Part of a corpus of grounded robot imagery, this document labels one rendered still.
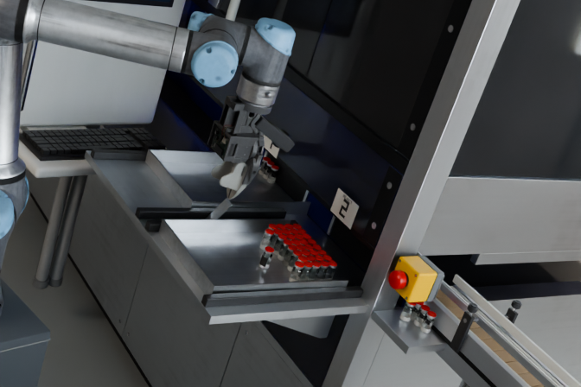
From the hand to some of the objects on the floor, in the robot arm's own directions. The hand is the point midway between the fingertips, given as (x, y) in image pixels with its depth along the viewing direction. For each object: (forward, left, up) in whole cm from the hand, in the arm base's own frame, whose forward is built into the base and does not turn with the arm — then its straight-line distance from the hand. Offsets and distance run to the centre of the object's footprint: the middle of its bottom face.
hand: (234, 193), depth 192 cm
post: (+36, -18, -110) cm, 117 cm away
